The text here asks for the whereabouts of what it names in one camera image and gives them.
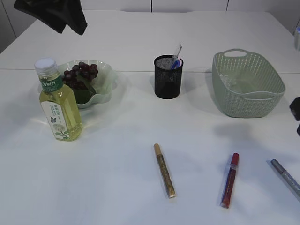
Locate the clear plastic sheet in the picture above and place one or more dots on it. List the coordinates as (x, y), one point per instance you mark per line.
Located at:
(230, 83)

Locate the green woven plastic basket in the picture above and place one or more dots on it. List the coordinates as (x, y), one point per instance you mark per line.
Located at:
(259, 87)

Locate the clear plastic ruler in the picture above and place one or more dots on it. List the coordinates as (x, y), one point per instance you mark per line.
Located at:
(177, 52)

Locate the green wavy plate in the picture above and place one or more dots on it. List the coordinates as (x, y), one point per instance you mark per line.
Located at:
(103, 84)

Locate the red glitter glue pen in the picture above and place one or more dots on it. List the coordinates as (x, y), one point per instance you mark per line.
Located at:
(227, 194)

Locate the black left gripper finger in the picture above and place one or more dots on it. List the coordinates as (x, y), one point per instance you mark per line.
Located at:
(40, 10)
(73, 16)

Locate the blue scissors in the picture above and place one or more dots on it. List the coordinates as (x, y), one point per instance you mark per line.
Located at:
(175, 63)

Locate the black mesh pen holder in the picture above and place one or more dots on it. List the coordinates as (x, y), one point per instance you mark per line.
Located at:
(167, 80)

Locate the purple grape bunch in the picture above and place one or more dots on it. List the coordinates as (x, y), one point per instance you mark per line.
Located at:
(79, 79)

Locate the gold glitter glue pen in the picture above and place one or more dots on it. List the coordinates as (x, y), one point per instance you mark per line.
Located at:
(164, 172)

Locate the jasmine tea bottle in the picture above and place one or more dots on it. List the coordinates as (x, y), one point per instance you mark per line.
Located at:
(58, 102)

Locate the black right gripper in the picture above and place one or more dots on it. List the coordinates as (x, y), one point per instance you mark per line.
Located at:
(295, 108)

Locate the silver glitter glue pen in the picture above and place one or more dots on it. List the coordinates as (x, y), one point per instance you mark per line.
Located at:
(286, 176)

